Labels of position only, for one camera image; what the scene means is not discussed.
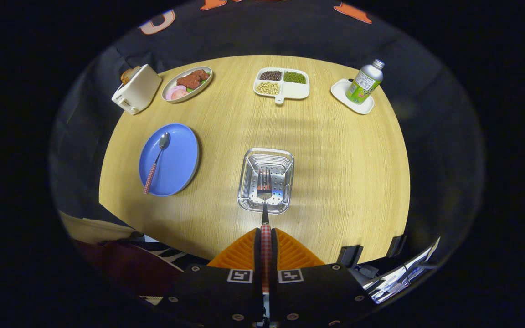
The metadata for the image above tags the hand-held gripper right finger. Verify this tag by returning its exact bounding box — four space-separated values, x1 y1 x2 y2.
270 227 378 327

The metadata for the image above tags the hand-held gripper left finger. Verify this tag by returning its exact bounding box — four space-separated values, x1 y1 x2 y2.
153 227 264 326

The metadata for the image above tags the fork with red checked handle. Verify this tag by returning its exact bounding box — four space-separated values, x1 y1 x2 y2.
257 168 273 294

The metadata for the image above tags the spoon with red checked handle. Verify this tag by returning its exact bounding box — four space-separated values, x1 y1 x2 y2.
143 132 170 195

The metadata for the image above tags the black and white striped cloth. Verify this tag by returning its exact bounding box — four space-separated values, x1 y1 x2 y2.
124 241 211 274

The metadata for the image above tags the perforated metal basket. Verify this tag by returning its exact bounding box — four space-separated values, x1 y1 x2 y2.
237 148 295 215

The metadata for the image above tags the black table clamp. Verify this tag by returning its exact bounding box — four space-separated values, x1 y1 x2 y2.
386 234 407 259

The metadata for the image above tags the blue round plate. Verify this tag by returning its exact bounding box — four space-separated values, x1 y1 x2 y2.
139 123 200 197

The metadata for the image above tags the dark red cloth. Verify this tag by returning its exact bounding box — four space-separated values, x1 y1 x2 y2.
73 240 185 297

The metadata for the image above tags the white divided dish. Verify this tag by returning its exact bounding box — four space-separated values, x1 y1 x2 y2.
253 67 310 105

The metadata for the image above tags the cream cloth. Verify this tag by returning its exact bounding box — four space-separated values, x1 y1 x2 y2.
57 210 141 245

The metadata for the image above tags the small white square dish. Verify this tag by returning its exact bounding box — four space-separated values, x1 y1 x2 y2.
330 78 375 115

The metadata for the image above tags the green lettuce leaf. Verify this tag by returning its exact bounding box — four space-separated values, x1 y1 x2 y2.
186 73 211 93

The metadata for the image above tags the white oval plate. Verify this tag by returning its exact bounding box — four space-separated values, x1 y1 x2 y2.
161 67 214 103

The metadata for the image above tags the brown meat steak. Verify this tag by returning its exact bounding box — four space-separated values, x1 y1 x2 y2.
176 69 210 90

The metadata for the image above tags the metal bottle with green label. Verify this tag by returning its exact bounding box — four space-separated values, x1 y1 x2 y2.
346 58 386 105

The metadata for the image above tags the white toaster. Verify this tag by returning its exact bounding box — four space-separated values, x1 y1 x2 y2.
112 64 163 115

